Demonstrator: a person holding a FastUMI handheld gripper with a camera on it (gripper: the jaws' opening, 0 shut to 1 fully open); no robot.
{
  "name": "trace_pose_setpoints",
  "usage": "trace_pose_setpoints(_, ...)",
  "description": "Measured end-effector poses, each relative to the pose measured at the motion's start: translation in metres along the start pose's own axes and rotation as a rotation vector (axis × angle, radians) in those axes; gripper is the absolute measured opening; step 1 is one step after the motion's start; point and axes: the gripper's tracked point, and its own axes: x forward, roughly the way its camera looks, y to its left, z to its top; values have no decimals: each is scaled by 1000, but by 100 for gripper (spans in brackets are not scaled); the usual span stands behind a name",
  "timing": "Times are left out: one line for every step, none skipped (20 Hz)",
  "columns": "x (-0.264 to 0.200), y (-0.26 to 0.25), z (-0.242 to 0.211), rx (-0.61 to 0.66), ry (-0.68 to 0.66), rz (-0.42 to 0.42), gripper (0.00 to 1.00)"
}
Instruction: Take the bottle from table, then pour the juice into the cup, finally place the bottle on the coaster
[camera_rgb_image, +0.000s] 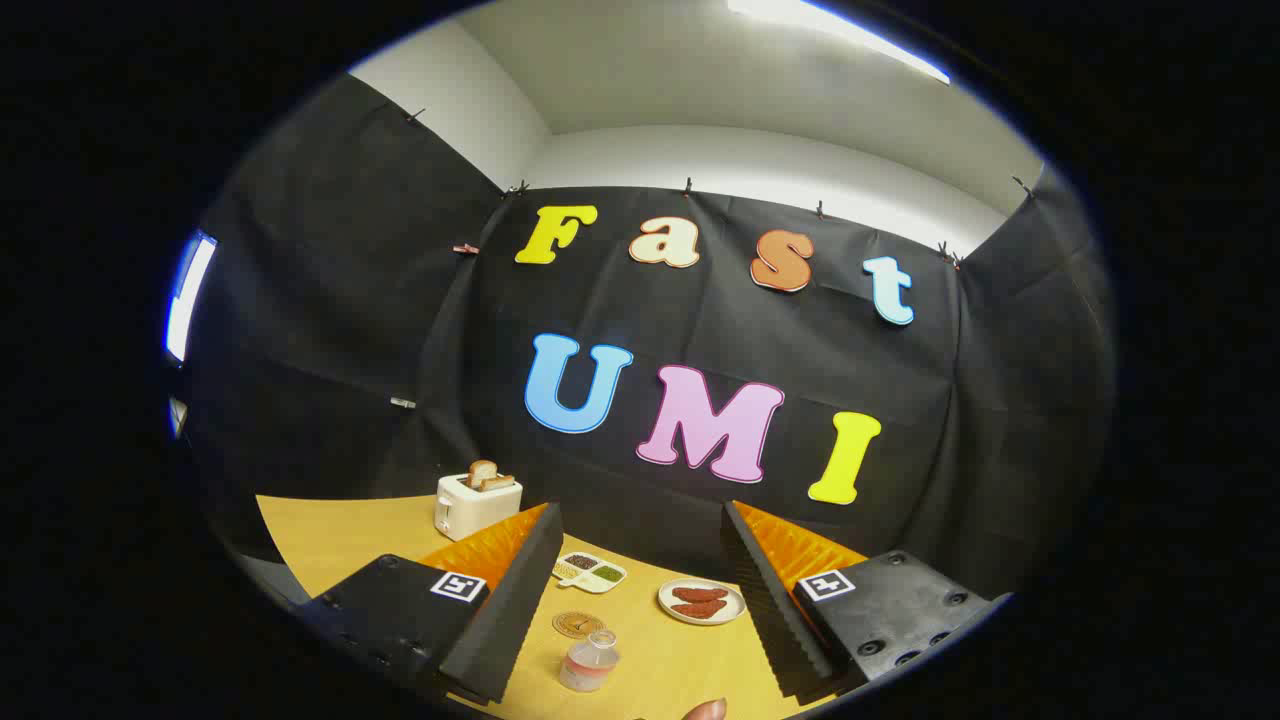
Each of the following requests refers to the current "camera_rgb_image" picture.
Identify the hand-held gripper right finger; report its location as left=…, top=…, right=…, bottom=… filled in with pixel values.
left=720, top=500, right=1011, bottom=701

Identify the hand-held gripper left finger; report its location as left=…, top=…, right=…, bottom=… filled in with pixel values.
left=296, top=502, right=564, bottom=706

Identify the clear plastic juice bottle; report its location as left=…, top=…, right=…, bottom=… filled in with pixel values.
left=558, top=629, right=621, bottom=693

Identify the white divided grain dish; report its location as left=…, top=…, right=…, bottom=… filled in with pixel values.
left=553, top=551, right=628, bottom=594

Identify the white round plate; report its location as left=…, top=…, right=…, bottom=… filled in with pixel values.
left=657, top=579, right=748, bottom=627

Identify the white toaster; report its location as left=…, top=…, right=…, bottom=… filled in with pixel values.
left=434, top=473, right=524, bottom=542

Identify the wooden table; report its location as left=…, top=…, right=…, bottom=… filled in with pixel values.
left=256, top=493, right=851, bottom=720

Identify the black backdrop cloth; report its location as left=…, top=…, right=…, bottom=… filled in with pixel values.
left=185, top=72, right=1116, bottom=601

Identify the bright white panel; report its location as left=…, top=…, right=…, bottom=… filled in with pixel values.
left=165, top=230, right=218, bottom=363

